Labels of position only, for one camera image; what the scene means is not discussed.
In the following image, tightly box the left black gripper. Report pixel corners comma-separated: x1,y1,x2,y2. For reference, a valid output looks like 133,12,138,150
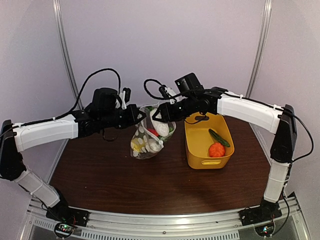
99,103,147,129

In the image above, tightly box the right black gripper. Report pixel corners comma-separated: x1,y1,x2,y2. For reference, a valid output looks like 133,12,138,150
153,95,198,123

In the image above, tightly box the orange toy carrot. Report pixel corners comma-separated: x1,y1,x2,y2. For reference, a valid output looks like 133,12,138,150
147,127,174,141

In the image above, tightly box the dotted clear zip bag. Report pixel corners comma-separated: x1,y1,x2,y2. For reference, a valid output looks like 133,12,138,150
130,103,177,160

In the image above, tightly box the yellow toy squash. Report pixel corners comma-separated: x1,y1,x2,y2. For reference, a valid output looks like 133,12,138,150
130,138,141,153

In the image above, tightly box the white toy radish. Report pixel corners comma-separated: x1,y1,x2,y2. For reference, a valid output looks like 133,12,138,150
148,139,164,153

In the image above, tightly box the yellow plastic basket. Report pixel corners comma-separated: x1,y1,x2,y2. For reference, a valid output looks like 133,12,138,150
184,113,235,170

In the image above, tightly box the dark green toy cucumber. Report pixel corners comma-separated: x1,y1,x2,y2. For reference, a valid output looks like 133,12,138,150
208,128,231,148

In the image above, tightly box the orange toy pumpkin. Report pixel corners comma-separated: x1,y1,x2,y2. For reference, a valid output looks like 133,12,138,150
208,142,226,158

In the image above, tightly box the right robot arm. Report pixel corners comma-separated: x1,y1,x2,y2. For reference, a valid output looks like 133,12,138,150
151,73,297,221

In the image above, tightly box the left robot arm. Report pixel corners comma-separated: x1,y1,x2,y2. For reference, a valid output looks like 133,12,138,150
0,87,146,222

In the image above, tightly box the left circuit board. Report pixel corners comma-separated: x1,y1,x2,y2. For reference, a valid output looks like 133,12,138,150
53,222,75,239

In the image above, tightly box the circuit board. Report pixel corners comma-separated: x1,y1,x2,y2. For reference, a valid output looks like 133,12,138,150
53,222,75,239
254,223,275,238

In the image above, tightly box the right circuit board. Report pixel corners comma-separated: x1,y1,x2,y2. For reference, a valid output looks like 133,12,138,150
254,223,275,238

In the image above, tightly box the right black cable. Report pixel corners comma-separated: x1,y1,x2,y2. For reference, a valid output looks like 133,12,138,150
143,78,213,123

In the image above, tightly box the black cable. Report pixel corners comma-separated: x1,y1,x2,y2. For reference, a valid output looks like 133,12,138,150
143,78,213,123
0,68,123,181

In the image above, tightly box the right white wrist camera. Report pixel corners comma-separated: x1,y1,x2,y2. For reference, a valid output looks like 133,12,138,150
158,85,179,105

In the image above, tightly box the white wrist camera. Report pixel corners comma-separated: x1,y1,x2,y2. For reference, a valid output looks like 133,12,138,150
158,85,179,105
116,87,131,110

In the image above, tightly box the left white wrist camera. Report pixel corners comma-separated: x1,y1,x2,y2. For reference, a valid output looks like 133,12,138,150
116,87,131,110

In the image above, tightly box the left black cable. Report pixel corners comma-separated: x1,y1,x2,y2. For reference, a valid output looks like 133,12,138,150
0,68,123,181

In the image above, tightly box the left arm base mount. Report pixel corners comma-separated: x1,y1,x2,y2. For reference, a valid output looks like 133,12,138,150
45,206,90,227

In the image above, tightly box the left aluminium frame post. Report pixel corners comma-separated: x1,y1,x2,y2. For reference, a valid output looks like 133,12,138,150
52,0,79,100

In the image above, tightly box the aluminium frame post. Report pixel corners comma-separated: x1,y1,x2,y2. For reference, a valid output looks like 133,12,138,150
245,0,273,98
52,0,79,100

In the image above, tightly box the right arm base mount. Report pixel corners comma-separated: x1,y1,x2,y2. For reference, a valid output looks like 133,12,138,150
238,205,282,226

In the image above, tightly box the right aluminium frame post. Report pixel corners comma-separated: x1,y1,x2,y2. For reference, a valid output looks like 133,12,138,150
245,0,273,98

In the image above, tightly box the front aluminium rail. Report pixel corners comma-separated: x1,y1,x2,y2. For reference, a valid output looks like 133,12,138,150
18,200,311,240

